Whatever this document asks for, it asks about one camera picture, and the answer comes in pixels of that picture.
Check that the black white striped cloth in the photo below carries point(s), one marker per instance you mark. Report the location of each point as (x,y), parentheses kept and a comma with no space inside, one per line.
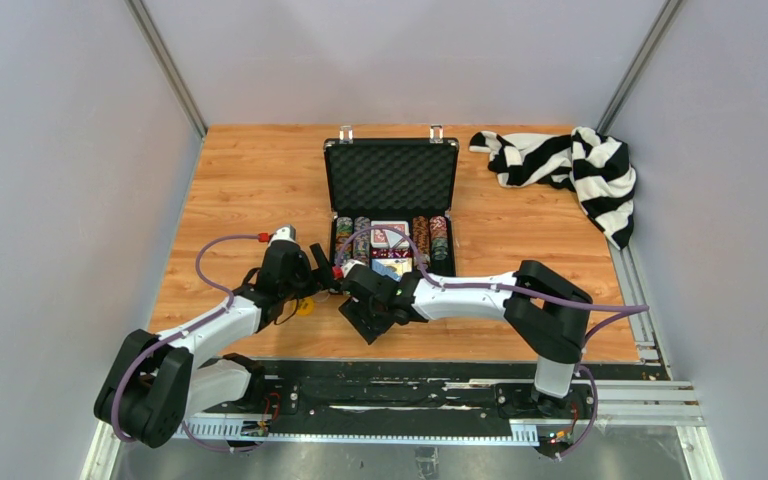
(595,167)

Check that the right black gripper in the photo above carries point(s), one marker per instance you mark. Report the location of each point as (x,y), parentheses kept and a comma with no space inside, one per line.
(356,313)

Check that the yellow round button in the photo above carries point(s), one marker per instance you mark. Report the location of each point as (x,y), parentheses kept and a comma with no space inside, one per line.
(305,307)

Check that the black aluminium poker case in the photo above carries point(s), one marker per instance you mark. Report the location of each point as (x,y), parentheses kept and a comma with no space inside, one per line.
(389,178)

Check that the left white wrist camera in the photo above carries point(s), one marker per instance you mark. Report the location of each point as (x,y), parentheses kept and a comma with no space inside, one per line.
(284,236)

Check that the blue tan chip column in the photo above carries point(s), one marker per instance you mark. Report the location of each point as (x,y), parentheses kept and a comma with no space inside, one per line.
(361,242)

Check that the mixed chip column far left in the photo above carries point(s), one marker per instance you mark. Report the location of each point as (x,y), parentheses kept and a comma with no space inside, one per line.
(344,228)

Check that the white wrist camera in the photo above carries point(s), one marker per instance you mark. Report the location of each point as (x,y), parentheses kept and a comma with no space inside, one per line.
(347,267)
(284,236)

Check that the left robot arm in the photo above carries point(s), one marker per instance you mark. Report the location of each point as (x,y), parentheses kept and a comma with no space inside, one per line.
(192,351)

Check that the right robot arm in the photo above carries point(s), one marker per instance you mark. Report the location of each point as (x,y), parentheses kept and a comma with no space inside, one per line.
(546,310)

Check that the red dice in case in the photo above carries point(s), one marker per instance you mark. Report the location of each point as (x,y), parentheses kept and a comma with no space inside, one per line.
(390,253)

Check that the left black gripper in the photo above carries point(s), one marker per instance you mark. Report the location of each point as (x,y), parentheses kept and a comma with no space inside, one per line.
(317,280)

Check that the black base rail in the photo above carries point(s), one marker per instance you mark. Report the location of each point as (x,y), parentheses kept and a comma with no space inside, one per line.
(234,403)

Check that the blue backed playing cards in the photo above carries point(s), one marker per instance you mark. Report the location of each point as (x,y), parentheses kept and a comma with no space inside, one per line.
(392,267)

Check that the red backed card deck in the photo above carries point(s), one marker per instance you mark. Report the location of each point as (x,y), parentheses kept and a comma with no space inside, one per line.
(389,234)

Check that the orange black chip column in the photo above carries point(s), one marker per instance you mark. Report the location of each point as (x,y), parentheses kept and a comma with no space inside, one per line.
(421,237)

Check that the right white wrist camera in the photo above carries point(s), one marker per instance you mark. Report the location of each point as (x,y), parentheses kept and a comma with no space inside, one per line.
(347,267)

